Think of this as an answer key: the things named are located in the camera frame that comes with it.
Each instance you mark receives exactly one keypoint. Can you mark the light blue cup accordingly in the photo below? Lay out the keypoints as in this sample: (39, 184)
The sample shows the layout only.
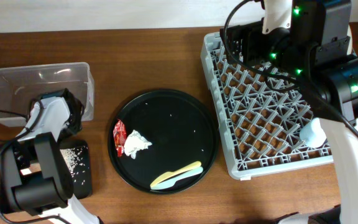
(312, 134)

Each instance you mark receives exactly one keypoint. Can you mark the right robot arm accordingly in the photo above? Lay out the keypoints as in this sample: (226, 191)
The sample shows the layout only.
(311, 42)

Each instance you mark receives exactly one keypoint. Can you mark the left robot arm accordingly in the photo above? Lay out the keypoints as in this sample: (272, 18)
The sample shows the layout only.
(55, 115)

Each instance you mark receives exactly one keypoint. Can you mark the grey dishwasher rack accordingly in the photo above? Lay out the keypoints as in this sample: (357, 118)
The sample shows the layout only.
(259, 128)

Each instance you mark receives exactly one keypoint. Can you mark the round black serving tray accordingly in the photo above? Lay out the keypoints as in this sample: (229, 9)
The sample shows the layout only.
(181, 131)

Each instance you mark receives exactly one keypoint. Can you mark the crumpled white tissue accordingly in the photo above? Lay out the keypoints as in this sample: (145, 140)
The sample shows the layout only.
(135, 142)

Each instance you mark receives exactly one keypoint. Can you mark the red snack wrapper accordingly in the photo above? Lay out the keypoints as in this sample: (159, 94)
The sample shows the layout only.
(120, 136)

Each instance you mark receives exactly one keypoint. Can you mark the yellow plastic knife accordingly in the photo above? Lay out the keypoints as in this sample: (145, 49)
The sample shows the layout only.
(169, 175)

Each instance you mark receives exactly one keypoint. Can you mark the light blue plastic spoon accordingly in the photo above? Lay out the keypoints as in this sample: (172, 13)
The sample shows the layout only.
(171, 182)

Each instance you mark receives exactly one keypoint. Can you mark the black rectangular tray bin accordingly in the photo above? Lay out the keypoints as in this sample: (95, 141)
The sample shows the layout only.
(43, 174)

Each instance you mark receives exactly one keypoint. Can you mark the spilled rice grains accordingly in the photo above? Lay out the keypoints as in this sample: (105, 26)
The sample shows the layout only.
(76, 162)

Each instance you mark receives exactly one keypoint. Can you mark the clear plastic bin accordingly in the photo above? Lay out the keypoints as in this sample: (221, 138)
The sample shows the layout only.
(19, 85)

